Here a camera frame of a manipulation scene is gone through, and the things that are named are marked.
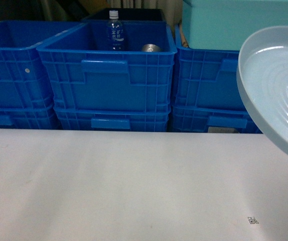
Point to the blue crate lower left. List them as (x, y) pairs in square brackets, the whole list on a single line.
[(29, 118)]

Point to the light blue oval tray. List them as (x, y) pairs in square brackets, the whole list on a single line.
[(262, 81)]

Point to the blue crate lower middle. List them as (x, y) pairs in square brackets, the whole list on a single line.
[(105, 120)]

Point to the silver metal can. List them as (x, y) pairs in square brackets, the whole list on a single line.
[(151, 48)]

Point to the clear plastic water bottle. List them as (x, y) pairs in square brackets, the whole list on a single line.
[(115, 32)]

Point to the white table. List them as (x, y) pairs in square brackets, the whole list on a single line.
[(74, 185)]

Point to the teal plastic box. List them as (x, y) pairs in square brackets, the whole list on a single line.
[(225, 25)]

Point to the blue crate upper right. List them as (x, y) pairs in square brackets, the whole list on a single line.
[(205, 78)]

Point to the blue crate upper middle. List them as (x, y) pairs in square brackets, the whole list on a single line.
[(85, 74)]

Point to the blue crate lower right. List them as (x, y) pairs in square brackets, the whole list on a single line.
[(200, 120)]

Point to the blue crate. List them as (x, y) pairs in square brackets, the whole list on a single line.
[(29, 118), (205, 78), (105, 120), (200, 120), (24, 81), (85, 74)]

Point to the blue crate upper left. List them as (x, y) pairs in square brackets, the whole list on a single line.
[(24, 81)]

